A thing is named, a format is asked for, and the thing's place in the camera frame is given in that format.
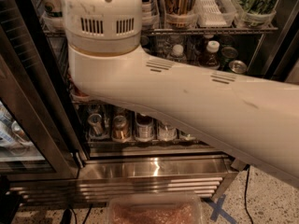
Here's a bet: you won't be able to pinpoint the glass fridge door left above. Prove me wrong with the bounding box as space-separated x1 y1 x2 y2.
0 0 82 182

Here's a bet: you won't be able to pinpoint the back green soda can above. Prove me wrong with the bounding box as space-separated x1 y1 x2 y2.
220 46 238 70

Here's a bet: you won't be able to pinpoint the open fridge door right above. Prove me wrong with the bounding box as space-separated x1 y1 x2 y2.
263 0 299 82

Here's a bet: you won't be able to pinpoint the black cable right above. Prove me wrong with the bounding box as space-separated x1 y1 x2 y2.
243 165 255 224

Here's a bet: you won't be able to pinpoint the steel fridge base grille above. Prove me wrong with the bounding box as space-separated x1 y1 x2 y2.
10 154 238 205

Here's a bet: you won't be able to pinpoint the white patterned tall can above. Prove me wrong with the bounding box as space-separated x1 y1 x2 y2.
35 0 66 19

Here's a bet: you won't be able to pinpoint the water bottle middle shelf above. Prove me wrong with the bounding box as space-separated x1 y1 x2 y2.
166 44 187 63

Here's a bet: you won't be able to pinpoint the gold can bottom shelf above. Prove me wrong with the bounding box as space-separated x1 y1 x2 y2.
112 115 130 141

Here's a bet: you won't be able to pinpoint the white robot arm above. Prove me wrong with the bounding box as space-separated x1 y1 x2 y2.
61 0 299 187

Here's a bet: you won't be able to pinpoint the tea bottle top shelf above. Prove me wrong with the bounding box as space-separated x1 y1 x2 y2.
142 0 160 30

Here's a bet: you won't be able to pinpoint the green soda can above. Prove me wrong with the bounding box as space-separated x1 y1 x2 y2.
229 60 248 75
220 46 238 70

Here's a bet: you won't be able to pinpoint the empty white tray top shelf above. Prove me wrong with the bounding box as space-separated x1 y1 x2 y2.
194 0 236 28

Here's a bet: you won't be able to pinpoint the brown tea bottle middle shelf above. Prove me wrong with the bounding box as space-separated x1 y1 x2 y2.
199 40 220 70

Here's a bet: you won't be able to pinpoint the green can bottom shelf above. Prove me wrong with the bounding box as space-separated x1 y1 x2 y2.
179 131 195 141

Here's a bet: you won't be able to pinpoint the front green soda can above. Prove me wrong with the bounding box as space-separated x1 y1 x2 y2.
229 60 248 75

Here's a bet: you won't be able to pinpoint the silver can bottom shelf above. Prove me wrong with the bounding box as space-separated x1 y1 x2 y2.
88 113 104 135

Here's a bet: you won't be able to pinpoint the brown striped tall can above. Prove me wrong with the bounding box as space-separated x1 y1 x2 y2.
164 0 196 28

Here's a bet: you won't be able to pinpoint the tea bottle bottom shelf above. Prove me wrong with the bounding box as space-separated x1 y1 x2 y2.
135 113 154 142

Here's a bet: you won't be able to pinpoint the clear plastic bin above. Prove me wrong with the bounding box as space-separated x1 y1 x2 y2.
106 192 204 224

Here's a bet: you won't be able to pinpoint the black plug and cables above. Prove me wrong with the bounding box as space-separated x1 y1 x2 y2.
59 203 93 224

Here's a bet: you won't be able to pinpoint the water bottle bottom shelf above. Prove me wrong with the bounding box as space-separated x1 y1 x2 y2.
157 120 177 141

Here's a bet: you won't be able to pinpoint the water bottle shelf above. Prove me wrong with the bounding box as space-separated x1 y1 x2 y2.
166 44 187 63
157 120 177 141

